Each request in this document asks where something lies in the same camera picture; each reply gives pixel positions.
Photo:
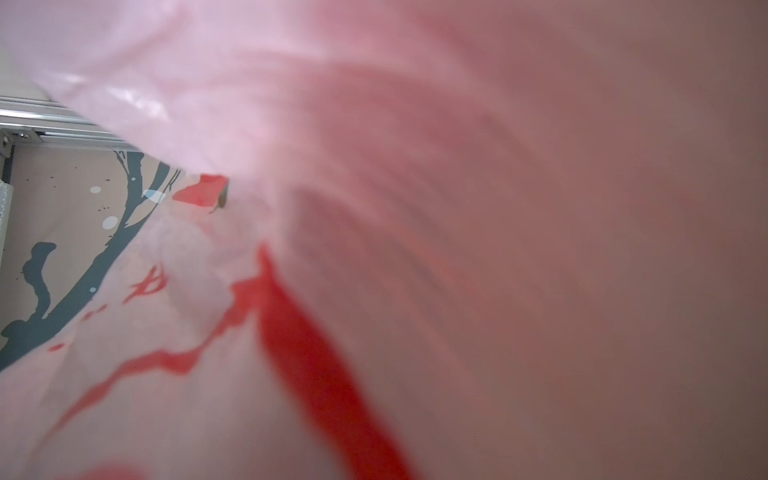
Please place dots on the pink plastic bag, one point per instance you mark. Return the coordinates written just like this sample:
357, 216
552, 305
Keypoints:
462, 240

